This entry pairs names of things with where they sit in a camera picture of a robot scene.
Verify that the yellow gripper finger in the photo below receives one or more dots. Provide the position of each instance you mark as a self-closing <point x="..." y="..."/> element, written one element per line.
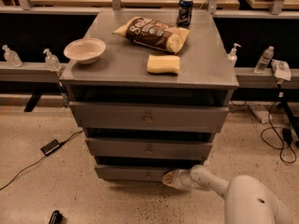
<point x="169" y="178"/>

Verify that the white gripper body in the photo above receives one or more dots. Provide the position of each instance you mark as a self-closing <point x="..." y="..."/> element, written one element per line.
<point x="177" y="177"/>

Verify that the grey bottom drawer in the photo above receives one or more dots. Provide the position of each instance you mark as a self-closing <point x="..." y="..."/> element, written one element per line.
<point x="136" y="173"/>

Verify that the grey drawer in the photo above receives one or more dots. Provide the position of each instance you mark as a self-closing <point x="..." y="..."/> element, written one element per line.
<point x="136" y="173"/>
<point x="148" y="149"/>
<point x="171" y="118"/>

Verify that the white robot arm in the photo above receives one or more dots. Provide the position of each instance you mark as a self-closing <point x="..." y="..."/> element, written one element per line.
<point x="246" y="199"/>

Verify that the grey middle drawer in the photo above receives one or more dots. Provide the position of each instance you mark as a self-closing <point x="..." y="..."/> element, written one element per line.
<point x="148" y="149"/>

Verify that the grey drawer cabinet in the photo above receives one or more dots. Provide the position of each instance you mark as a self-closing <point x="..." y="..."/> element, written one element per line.
<point x="205" y="78"/>

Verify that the grey top drawer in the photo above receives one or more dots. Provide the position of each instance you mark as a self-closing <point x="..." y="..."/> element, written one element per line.
<point x="171" y="118"/>

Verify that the yellow sponge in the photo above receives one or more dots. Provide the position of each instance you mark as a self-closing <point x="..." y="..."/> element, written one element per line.
<point x="163" y="64"/>

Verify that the black object on floor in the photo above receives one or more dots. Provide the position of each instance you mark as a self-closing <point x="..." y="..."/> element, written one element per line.
<point x="56" y="217"/>

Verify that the black power adapter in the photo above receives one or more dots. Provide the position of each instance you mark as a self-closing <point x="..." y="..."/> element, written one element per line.
<point x="50" y="147"/>

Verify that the right sanitizer bottle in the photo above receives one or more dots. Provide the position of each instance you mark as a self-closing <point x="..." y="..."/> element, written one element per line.
<point x="232" y="54"/>

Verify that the sanitizer bottle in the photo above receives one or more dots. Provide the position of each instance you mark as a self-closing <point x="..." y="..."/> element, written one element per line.
<point x="52" y="61"/>
<point x="11" y="57"/>
<point x="232" y="54"/>

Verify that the white packet on shelf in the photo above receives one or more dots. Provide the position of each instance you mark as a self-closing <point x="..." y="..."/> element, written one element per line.
<point x="281" y="70"/>

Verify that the brown chip bag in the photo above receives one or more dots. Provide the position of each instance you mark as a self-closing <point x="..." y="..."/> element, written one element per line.
<point x="154" y="34"/>

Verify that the clear water bottle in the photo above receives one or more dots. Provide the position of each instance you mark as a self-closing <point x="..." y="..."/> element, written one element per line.
<point x="264" y="60"/>

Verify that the white bowl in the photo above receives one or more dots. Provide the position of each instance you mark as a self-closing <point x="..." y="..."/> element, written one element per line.
<point x="85" y="50"/>

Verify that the blue soda can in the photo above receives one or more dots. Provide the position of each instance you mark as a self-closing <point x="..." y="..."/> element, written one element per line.
<point x="184" y="12"/>

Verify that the far left sanitizer bottle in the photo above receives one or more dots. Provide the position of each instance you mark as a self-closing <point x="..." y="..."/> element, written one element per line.
<point x="11" y="57"/>

